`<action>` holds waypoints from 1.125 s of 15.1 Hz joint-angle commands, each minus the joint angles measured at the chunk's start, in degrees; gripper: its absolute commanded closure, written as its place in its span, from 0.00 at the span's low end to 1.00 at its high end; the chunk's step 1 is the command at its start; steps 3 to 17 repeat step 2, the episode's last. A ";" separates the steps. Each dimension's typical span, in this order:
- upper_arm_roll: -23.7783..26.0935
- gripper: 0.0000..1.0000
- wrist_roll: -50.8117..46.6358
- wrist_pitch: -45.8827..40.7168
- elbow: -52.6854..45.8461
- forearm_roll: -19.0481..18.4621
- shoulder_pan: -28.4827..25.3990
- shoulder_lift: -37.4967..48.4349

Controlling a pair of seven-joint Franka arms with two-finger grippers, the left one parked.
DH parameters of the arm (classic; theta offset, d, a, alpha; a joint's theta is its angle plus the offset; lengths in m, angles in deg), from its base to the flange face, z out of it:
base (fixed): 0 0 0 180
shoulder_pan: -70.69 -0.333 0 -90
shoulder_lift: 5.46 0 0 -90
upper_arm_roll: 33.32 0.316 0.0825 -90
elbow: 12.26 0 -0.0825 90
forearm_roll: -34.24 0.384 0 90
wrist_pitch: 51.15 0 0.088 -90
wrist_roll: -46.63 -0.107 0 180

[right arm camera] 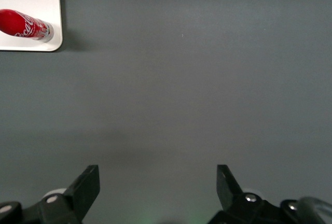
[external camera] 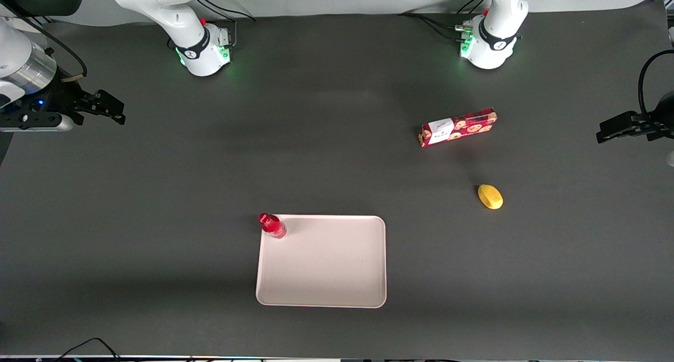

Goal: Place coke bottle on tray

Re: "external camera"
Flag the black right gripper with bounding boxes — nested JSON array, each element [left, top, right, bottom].
[[31, 76, 126, 126]]

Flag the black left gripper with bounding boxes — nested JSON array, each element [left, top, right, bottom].
[[596, 90, 674, 144]]

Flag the red coke bottle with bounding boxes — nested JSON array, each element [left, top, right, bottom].
[[258, 212, 288, 240]]

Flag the pale pink plastic tray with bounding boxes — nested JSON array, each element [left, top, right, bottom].
[[255, 214, 388, 309]]

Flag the dark grey table mat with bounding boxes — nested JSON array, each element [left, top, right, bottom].
[[0, 1, 674, 360]]

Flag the yellow lemon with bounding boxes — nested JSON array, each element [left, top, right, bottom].
[[477, 183, 504, 211]]

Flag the red cookie box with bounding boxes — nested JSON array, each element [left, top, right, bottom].
[[418, 107, 499, 149]]

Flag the black looped gripper cable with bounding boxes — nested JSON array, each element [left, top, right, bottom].
[[638, 50, 674, 116]]

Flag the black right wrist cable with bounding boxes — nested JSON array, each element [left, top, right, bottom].
[[0, 3, 88, 81]]

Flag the grey right wrist camera bar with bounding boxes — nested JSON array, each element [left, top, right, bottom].
[[0, 112, 75, 133]]

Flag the black right arm base cables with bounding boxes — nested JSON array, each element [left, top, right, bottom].
[[195, 0, 259, 49]]

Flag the black arm base cables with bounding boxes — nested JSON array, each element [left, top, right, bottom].
[[195, 0, 259, 49], [398, 0, 491, 42]]

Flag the black left arm base cables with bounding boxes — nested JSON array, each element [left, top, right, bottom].
[[398, 0, 491, 42]]

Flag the black cable at table edge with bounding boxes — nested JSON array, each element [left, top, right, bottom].
[[53, 337, 124, 362]]

